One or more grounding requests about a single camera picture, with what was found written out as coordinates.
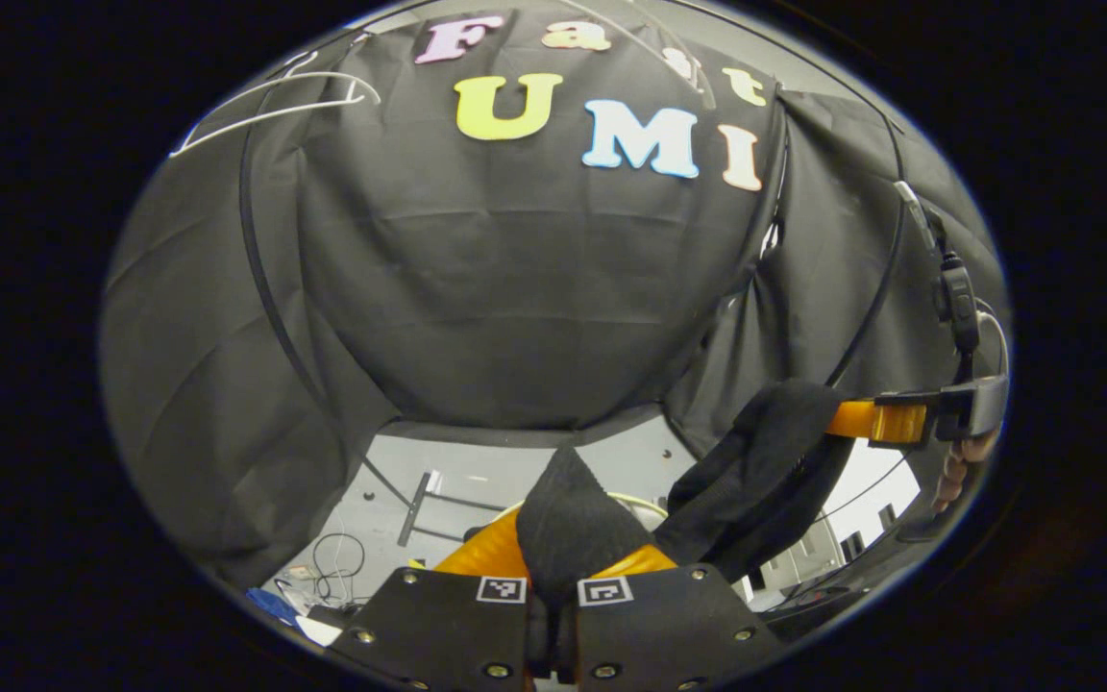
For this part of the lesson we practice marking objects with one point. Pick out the black knit garment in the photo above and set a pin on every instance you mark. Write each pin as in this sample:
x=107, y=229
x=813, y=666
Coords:
x=573, y=529

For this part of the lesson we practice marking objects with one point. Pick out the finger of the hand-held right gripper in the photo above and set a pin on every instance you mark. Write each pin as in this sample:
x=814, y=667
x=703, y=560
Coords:
x=890, y=423

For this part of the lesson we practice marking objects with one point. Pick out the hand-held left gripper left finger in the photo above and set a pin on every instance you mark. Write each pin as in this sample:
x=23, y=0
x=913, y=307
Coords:
x=438, y=630

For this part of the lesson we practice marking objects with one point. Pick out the white clothes hanger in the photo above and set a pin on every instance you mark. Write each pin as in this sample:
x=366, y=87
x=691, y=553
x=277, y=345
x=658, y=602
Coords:
x=688, y=62
x=246, y=128

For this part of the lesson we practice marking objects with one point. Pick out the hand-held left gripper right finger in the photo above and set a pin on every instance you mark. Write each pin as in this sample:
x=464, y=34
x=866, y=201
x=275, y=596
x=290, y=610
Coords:
x=669, y=630

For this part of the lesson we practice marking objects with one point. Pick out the blue cloth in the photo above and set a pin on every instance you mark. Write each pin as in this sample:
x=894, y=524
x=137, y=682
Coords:
x=273, y=605

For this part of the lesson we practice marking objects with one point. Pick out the black backdrop cloth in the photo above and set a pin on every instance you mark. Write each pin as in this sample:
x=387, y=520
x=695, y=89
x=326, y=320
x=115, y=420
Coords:
x=515, y=288

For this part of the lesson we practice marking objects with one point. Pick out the black clothes rack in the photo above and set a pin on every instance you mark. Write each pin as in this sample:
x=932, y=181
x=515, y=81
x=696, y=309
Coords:
x=258, y=269

